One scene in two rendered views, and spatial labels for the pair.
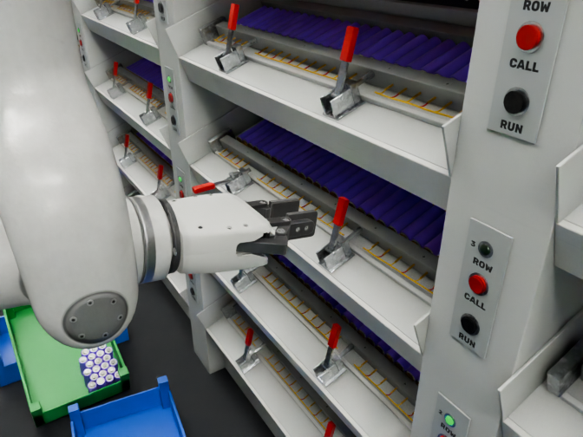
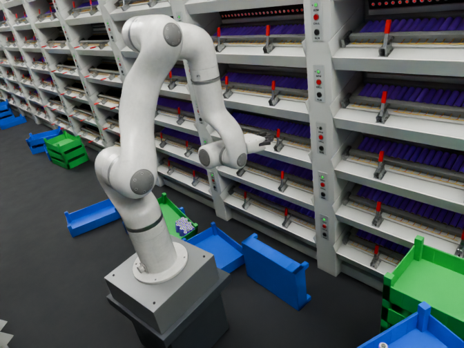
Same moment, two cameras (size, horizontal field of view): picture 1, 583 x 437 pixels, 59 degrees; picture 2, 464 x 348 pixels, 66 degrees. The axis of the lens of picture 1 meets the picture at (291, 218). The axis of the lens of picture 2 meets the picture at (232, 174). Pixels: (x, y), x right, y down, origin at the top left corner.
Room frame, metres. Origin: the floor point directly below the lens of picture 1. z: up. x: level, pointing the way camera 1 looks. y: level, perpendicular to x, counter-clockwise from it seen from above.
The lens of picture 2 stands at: (-0.74, 0.30, 1.18)
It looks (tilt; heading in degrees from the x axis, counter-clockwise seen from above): 28 degrees down; 354
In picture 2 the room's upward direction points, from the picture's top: 10 degrees counter-clockwise
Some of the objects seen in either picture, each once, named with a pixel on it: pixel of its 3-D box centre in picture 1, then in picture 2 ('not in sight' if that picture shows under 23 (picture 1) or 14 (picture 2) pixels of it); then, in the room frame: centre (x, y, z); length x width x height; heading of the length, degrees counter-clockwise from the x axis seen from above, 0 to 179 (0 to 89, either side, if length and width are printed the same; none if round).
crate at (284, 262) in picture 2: not in sight; (275, 270); (0.35, 0.07, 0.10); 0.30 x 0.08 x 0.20; 30
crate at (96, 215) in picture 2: not in sight; (92, 215); (1.26, 0.99, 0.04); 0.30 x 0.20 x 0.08; 108
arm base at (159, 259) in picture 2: not in sight; (152, 242); (0.23, 0.49, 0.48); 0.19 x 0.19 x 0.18
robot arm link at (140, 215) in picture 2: not in sight; (127, 185); (0.25, 0.51, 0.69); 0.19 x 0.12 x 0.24; 30
